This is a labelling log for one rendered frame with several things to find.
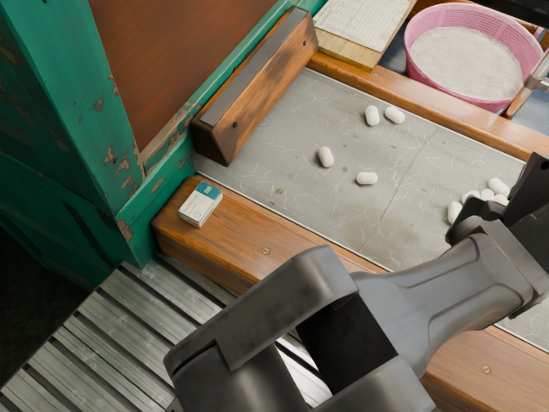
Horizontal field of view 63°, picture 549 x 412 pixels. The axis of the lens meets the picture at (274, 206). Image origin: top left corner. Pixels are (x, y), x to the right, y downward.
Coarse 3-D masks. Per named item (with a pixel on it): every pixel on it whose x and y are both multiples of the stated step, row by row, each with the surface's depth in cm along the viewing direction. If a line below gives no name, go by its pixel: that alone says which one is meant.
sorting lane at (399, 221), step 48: (288, 96) 79; (336, 96) 80; (288, 144) 74; (336, 144) 75; (384, 144) 75; (432, 144) 76; (480, 144) 76; (240, 192) 69; (288, 192) 69; (336, 192) 70; (384, 192) 70; (432, 192) 71; (480, 192) 71; (336, 240) 66; (384, 240) 66; (432, 240) 66; (528, 336) 60
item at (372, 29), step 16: (336, 0) 87; (352, 0) 88; (368, 0) 88; (384, 0) 88; (400, 0) 89; (320, 16) 85; (336, 16) 85; (352, 16) 85; (368, 16) 86; (384, 16) 86; (400, 16) 86; (336, 32) 83; (352, 32) 83; (368, 32) 83; (384, 32) 84
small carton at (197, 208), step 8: (200, 184) 64; (208, 184) 64; (192, 192) 63; (200, 192) 63; (208, 192) 63; (216, 192) 63; (192, 200) 62; (200, 200) 63; (208, 200) 63; (216, 200) 63; (184, 208) 62; (192, 208) 62; (200, 208) 62; (208, 208) 62; (184, 216) 62; (192, 216) 61; (200, 216) 61; (208, 216) 63; (200, 224) 62
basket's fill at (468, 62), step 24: (432, 48) 90; (456, 48) 89; (480, 48) 90; (504, 48) 90; (432, 72) 85; (456, 72) 85; (480, 72) 86; (504, 72) 87; (480, 96) 83; (504, 96) 84
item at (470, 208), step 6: (468, 198) 52; (474, 198) 52; (462, 204) 53; (468, 204) 52; (474, 204) 52; (480, 204) 52; (462, 210) 52; (468, 210) 52; (474, 210) 52; (462, 216) 53; (468, 216) 52; (456, 222) 53; (450, 228) 54
